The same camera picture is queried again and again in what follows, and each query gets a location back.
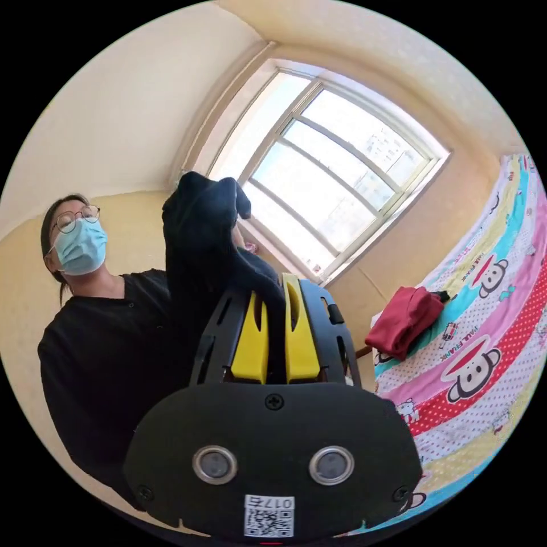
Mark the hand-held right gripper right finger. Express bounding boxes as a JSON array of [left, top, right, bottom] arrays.
[[281, 273, 320, 383]]

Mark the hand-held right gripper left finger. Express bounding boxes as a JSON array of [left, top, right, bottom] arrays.
[[230, 291, 270, 383]]

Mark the black long sleeve shirt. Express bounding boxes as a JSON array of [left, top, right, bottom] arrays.
[[161, 170, 286, 385]]

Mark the pile of clothes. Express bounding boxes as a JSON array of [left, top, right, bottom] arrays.
[[364, 286, 451, 362]]

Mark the person's body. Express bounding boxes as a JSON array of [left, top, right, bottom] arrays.
[[37, 194, 202, 512]]

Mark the bed with printed sheet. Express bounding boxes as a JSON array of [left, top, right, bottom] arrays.
[[346, 153, 547, 537]]

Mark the window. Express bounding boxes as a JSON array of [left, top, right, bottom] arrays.
[[170, 40, 452, 287]]

